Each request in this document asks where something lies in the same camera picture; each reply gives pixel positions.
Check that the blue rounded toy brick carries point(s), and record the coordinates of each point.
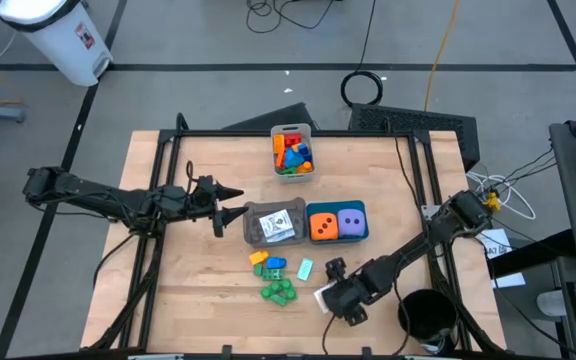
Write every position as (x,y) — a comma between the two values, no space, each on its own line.
(276,263)

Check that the purple foam die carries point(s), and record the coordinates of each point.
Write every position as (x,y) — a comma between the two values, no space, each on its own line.
(352,223)

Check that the black metal table frame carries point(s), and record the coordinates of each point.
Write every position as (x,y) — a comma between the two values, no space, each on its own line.
(203,133)

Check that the red toy brick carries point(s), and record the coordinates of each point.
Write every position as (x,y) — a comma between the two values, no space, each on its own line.
(293,139)

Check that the small yellow toy brick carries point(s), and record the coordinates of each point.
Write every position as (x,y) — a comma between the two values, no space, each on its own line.
(298,148)

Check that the yellow-orange toy brick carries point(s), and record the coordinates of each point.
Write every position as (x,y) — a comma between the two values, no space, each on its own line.
(279,142)

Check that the black perforated computer case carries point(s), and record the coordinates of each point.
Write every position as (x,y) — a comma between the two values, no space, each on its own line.
(413,127)

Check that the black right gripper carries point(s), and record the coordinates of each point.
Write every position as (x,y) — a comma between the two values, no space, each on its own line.
(355,295)

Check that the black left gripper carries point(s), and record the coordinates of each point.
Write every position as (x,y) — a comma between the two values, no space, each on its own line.
(203,202)

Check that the dark grey plastic bin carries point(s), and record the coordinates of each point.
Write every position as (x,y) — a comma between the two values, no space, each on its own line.
(250,225)

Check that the black round cup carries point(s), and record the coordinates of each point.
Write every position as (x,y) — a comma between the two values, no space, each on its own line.
(428,320)

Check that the green two-stud toy brick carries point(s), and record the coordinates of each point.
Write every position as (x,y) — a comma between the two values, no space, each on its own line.
(288,289)

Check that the black desk beam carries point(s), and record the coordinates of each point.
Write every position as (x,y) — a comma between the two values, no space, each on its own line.
(528,255)

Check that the white framed card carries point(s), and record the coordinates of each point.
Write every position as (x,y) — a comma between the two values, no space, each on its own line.
(288,238)
(319,296)

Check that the teal plastic bin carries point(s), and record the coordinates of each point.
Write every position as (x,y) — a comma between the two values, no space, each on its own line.
(338,204)

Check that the orange toy brick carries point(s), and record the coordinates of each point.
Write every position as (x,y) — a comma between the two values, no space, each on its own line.
(306,167)

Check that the light grey plastic bin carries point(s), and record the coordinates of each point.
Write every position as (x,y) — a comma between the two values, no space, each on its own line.
(293,179)

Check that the white printed card packet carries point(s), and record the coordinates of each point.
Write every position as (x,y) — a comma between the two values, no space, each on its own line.
(277,222)

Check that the dark green studded brick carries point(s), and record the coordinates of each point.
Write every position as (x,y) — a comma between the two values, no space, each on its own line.
(271,275)

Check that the black slanted panel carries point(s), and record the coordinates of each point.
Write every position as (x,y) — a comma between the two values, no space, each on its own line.
(278,120)

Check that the blue curved toy brick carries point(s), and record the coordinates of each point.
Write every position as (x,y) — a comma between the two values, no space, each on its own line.
(293,159)

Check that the small green toy brick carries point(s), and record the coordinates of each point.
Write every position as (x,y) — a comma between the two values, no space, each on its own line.
(258,270)

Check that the mint toy brick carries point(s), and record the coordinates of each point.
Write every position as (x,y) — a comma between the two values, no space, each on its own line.
(305,269)

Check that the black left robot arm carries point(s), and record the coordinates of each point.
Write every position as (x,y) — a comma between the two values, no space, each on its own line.
(93,200)

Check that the grey computer mouse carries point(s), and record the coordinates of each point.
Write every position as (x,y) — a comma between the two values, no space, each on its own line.
(552,303)

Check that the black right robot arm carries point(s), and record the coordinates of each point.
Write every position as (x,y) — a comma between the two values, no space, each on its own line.
(418,245)

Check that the white printed paper sheet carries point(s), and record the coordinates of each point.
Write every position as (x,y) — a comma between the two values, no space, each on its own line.
(495,245)

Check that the orange studded brick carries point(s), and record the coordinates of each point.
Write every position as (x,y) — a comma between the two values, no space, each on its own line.
(280,160)

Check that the light green wedge brick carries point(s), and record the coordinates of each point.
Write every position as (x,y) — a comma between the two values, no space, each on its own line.
(278,300)

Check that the orange foam die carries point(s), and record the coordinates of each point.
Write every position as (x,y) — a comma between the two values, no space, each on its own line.
(324,226)

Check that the white pedal trash can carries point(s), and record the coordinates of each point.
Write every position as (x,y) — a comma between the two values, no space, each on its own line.
(58,40)

